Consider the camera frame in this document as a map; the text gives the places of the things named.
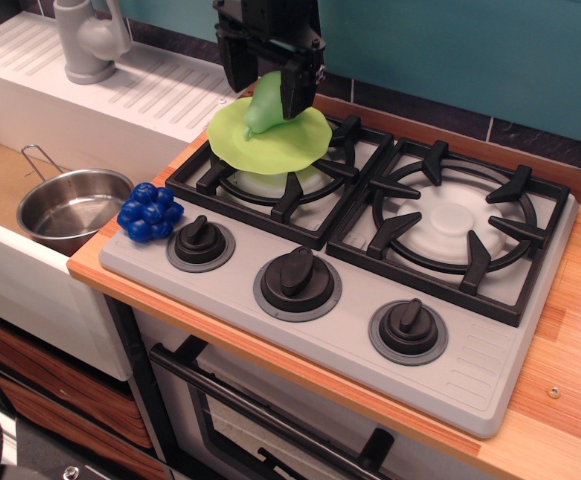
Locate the blue toy blueberry cluster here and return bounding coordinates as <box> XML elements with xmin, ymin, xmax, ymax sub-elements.
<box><xmin>116</xmin><ymin>182</ymin><xmax>184</xmax><ymax>243</ymax></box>

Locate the black left stove knob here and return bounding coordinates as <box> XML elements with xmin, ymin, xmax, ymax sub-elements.
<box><xmin>166</xmin><ymin>215</ymin><xmax>236</xmax><ymax>273</ymax></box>

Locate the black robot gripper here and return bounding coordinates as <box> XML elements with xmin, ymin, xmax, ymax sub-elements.
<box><xmin>212</xmin><ymin>0</ymin><xmax>326</xmax><ymax>120</ymax></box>

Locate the green toy pear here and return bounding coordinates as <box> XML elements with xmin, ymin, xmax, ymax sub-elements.
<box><xmin>243</xmin><ymin>71</ymin><xmax>288</xmax><ymax>140</ymax></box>

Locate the black middle stove knob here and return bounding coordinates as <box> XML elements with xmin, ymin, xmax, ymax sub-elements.
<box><xmin>253</xmin><ymin>247</ymin><xmax>343</xmax><ymax>323</ymax></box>

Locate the wooden drawer front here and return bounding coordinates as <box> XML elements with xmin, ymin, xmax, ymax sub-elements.
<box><xmin>0</xmin><ymin>318</ymin><xmax>153</xmax><ymax>449</ymax></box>

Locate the stainless steel pot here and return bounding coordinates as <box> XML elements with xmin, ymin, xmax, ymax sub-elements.
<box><xmin>16</xmin><ymin>167</ymin><xmax>134</xmax><ymax>257</ymax></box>

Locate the grey toy stove top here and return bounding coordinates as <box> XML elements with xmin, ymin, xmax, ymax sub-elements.
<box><xmin>98</xmin><ymin>94</ymin><xmax>580</xmax><ymax>441</ymax></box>

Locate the black burner grate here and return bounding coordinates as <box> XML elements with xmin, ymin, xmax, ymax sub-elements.
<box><xmin>166</xmin><ymin>115</ymin><xmax>394</xmax><ymax>250</ymax></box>
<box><xmin>327</xmin><ymin>138</ymin><xmax>578</xmax><ymax>327</ymax></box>

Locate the black right burner grate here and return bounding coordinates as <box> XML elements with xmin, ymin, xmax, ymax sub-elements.
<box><xmin>327</xmin><ymin>138</ymin><xmax>578</xmax><ymax>327</ymax></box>

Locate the black stove knob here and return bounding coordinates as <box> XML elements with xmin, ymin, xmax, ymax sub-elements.
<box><xmin>368</xmin><ymin>298</ymin><xmax>449</xmax><ymax>367</ymax></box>
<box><xmin>253</xmin><ymin>247</ymin><xmax>343</xmax><ymax>323</ymax></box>
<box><xmin>166</xmin><ymin>215</ymin><xmax>236</xmax><ymax>273</ymax></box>

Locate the grey toy faucet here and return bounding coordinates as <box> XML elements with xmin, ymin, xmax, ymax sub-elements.
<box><xmin>53</xmin><ymin>0</ymin><xmax>132</xmax><ymax>85</ymax></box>

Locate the black left burner grate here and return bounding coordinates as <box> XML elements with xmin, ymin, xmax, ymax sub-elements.
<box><xmin>166</xmin><ymin>115</ymin><xmax>394</xmax><ymax>250</ymax></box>

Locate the toy oven door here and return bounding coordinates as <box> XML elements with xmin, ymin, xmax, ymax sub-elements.
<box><xmin>134</xmin><ymin>309</ymin><xmax>511</xmax><ymax>480</ymax></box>

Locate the light green plastic plate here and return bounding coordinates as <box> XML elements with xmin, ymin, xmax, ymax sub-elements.
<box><xmin>207</xmin><ymin>98</ymin><xmax>333</xmax><ymax>175</ymax></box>

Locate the white toy sink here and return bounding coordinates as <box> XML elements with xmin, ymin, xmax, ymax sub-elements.
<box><xmin>0</xmin><ymin>13</ymin><xmax>235</xmax><ymax>381</ymax></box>

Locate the black oven door handle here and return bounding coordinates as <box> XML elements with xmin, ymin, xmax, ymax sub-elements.
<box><xmin>149</xmin><ymin>343</ymin><xmax>394</xmax><ymax>479</ymax></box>

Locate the black right stove knob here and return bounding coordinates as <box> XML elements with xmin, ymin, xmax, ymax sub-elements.
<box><xmin>368</xmin><ymin>298</ymin><xmax>449</xmax><ymax>367</ymax></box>

